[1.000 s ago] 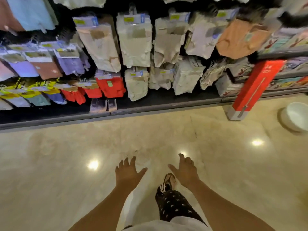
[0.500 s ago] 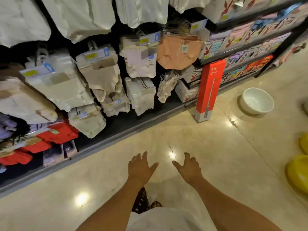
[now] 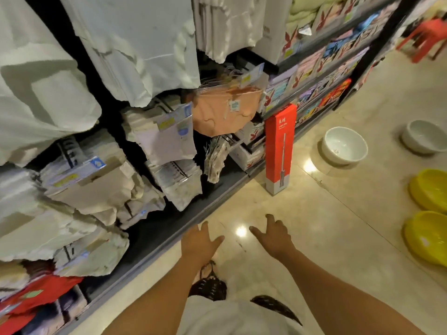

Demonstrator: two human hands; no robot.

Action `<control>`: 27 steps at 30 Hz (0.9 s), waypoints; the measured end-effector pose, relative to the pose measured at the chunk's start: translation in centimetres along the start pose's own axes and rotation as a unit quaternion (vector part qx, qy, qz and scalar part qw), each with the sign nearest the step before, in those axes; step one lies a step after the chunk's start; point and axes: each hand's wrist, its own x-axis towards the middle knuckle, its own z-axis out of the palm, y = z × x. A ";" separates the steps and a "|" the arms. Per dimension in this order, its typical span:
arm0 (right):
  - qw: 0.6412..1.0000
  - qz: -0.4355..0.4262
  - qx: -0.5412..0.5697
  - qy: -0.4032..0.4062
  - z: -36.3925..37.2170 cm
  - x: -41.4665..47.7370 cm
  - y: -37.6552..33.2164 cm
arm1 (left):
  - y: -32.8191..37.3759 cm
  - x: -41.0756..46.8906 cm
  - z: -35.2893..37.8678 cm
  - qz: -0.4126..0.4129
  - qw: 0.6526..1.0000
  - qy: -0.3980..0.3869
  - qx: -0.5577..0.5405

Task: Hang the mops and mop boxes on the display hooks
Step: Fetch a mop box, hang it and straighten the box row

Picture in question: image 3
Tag stack of pale green towels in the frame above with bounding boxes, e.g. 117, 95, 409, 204
287, 0, 350, 24

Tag large white hanging garment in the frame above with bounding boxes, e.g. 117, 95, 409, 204
0, 0, 102, 168

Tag tall red cardboard box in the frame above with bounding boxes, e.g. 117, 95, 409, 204
264, 103, 298, 196

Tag person's left forearm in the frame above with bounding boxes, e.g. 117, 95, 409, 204
101, 255, 212, 335

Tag person's right forearm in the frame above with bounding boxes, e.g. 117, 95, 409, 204
276, 248, 426, 335

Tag red plastic stool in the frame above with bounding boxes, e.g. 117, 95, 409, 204
396, 18, 447, 64

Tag yellow plastic basin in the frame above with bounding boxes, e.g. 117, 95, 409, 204
408, 169, 447, 215
403, 211, 447, 268

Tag white ceramic bowl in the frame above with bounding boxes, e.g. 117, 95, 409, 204
321, 126, 369, 166
400, 119, 447, 155

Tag pile of white garment packets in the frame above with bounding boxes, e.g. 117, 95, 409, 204
0, 96, 204, 291

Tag black metal shelf rack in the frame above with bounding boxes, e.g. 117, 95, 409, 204
21, 0, 425, 335

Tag person's white shirt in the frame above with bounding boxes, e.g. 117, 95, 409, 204
176, 297, 298, 335

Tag rows of colourful boxed packets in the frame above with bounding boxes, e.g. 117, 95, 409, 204
261, 0, 402, 127

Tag white hanging garment with seams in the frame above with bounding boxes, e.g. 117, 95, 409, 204
59, 0, 202, 108

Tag patterned grey underwear packet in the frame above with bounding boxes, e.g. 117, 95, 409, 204
204, 134, 233, 184

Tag person's left hand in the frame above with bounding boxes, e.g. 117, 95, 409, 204
181, 221, 225, 266

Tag person's right hand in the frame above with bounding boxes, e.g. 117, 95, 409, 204
249, 214, 297, 262

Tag red garment packets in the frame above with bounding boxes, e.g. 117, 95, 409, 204
0, 274, 86, 335

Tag bundle of white hanging garments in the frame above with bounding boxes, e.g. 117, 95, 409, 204
191, 0, 269, 64

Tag orange underwear packet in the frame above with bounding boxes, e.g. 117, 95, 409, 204
190, 86, 263, 138

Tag lilac underwear packet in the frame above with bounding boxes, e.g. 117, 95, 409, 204
132, 104, 197, 168

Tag white boxes with red print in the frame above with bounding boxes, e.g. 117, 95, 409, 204
229, 119, 267, 172

